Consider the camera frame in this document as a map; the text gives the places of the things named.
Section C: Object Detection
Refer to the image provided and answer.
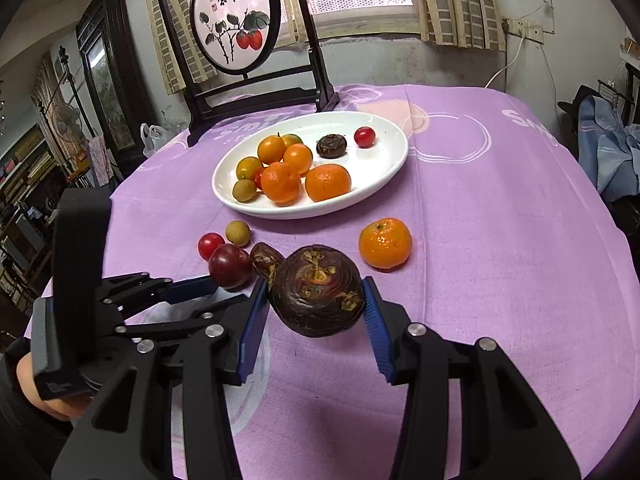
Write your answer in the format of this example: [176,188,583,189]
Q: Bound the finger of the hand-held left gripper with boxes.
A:
[116,294,251,347]
[97,272,223,318]

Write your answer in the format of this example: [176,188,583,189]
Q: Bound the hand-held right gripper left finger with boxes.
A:
[52,277,271,480]

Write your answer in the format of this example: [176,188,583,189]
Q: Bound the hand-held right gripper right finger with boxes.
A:
[361,276,583,480]

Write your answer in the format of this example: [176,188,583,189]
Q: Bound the dark red plum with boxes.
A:
[208,243,253,290]

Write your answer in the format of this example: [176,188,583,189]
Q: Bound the small dark water chestnut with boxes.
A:
[249,242,285,291]

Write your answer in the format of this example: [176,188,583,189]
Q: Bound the green longan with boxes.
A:
[225,220,251,247]
[232,180,258,204]

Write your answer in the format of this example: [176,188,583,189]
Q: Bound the large dark water chestnut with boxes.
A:
[269,245,367,338]

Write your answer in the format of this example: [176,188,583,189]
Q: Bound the orange mandarin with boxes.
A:
[305,163,352,203]
[260,161,302,205]
[358,217,413,270]

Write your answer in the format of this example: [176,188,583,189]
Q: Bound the white oval plate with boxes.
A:
[212,112,409,220]

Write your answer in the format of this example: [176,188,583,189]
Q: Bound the person's left forearm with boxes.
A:
[0,342,76,480]

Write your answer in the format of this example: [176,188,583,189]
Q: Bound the person's left hand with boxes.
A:
[15,355,93,423]

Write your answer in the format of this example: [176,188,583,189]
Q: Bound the pink towel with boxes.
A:
[87,135,114,187]

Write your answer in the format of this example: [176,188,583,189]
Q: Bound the bookshelf with books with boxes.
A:
[0,125,57,203]

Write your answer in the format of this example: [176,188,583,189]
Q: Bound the white standing fan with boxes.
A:
[52,105,84,150]

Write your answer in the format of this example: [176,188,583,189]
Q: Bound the white plastic bag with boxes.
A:
[140,123,174,158]

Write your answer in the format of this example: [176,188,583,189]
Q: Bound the dark framed painting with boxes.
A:
[75,0,152,153]

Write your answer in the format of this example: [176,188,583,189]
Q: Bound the black round painted table screen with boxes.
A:
[157,0,341,148]

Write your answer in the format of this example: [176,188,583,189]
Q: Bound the blue cloth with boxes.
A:
[577,95,640,197]

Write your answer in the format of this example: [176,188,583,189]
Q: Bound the black hat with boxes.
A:
[557,85,595,117]

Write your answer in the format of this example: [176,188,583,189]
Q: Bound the white power cable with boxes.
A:
[482,35,527,92]

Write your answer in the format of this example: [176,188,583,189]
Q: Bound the white wall power strip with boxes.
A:
[501,17,545,41]

